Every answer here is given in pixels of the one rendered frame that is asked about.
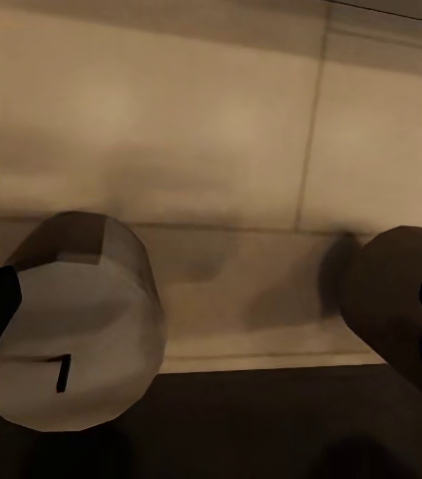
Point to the cabinet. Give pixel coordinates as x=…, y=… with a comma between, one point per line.
x=254, y=147

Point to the pillar candle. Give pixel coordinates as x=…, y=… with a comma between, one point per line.
x=379, y=299
x=90, y=334

